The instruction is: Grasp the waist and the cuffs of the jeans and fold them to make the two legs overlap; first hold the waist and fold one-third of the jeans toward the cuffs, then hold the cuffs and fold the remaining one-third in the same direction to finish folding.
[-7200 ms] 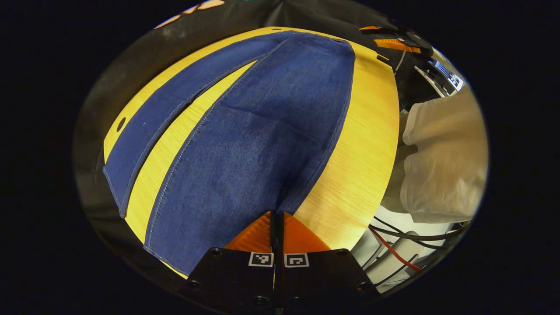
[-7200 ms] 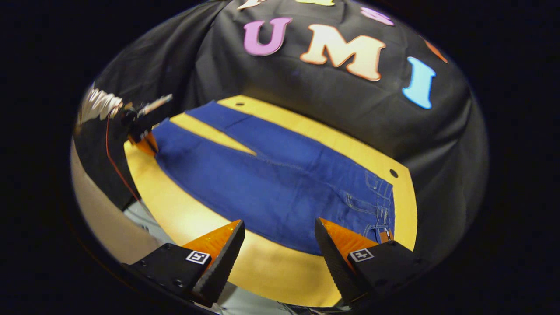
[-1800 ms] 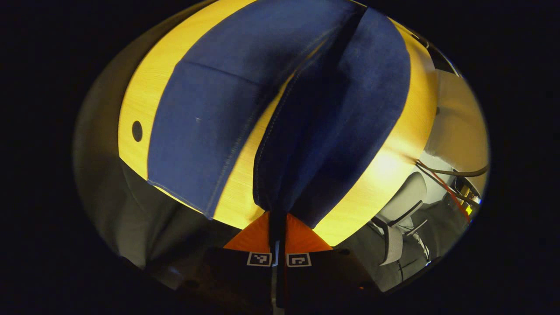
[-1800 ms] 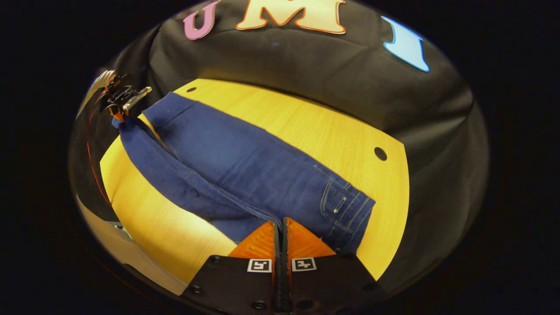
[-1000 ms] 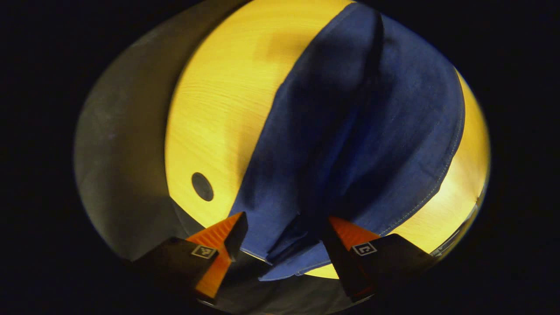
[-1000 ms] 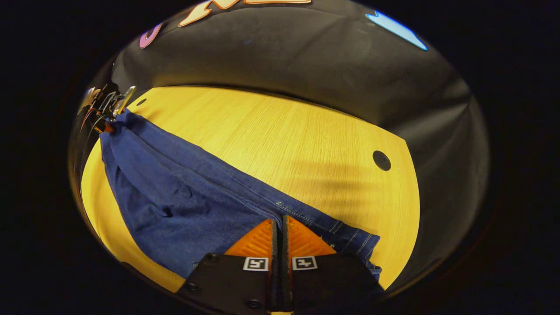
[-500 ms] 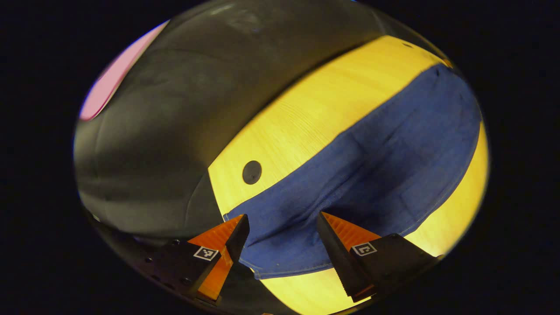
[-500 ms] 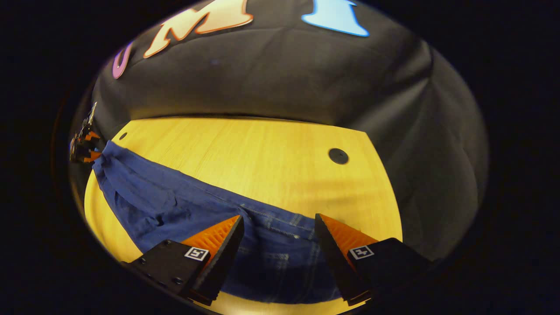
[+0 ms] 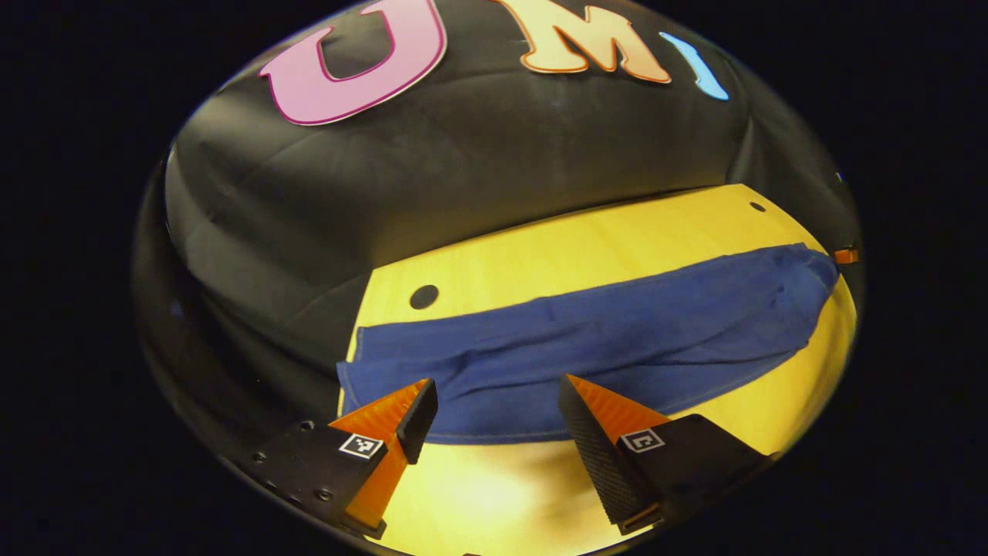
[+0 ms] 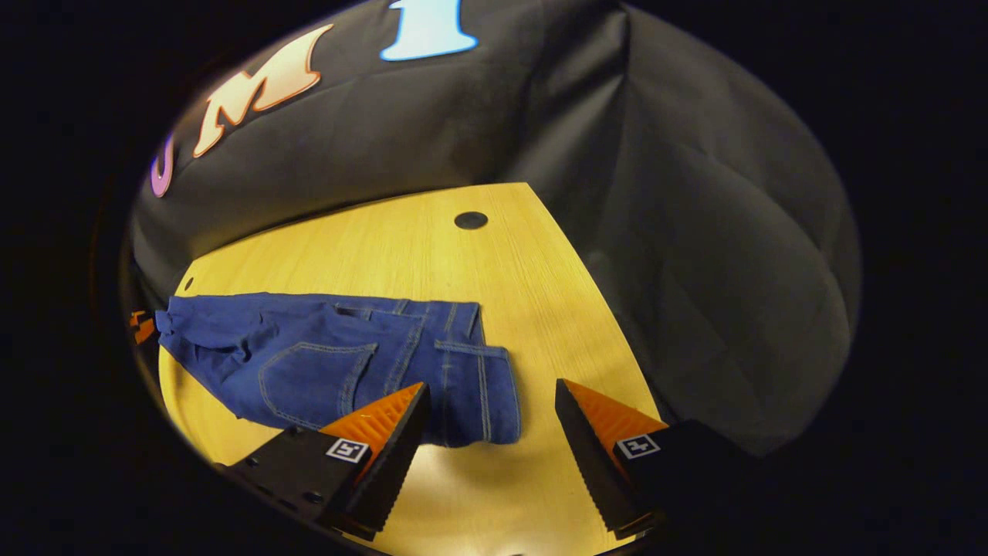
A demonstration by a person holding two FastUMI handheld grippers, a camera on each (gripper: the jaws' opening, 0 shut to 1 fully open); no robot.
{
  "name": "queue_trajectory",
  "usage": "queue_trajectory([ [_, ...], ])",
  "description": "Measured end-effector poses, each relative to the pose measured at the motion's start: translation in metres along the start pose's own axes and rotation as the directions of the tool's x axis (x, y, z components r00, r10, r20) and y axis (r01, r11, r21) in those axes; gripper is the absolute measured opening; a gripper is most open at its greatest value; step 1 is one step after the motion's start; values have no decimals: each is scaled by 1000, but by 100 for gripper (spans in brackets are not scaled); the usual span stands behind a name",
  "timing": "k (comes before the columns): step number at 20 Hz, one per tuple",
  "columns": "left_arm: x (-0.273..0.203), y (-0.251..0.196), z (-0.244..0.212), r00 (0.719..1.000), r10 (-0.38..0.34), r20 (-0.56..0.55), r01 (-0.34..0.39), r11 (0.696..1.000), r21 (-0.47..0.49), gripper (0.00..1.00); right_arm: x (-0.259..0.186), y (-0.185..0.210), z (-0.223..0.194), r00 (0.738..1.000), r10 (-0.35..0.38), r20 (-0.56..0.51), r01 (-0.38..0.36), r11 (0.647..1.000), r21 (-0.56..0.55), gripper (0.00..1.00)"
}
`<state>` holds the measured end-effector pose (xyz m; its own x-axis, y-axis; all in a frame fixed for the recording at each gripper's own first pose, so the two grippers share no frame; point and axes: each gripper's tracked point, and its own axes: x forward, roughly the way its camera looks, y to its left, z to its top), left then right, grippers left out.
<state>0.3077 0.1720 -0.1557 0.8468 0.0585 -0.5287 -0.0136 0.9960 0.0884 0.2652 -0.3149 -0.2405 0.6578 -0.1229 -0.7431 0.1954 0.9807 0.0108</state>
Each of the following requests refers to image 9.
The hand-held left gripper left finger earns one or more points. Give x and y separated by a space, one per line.
421 421

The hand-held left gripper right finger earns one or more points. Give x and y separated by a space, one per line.
594 455

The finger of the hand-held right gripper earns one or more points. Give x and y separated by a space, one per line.
846 255

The blue denim jeans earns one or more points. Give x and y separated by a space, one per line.
617 340

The black backdrop cloth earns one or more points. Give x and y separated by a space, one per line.
463 170

